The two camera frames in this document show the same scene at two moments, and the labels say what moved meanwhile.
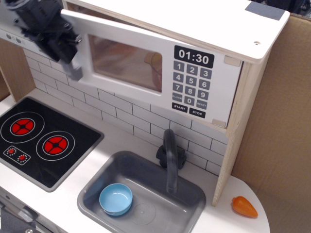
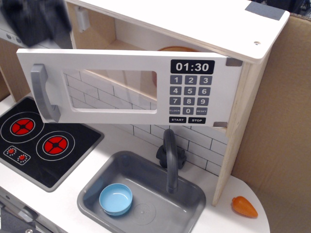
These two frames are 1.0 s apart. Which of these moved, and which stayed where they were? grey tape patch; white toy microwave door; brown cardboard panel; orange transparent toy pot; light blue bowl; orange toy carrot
Moved: white toy microwave door; orange transparent toy pot
Stayed: grey tape patch; orange toy carrot; light blue bowl; brown cardboard panel
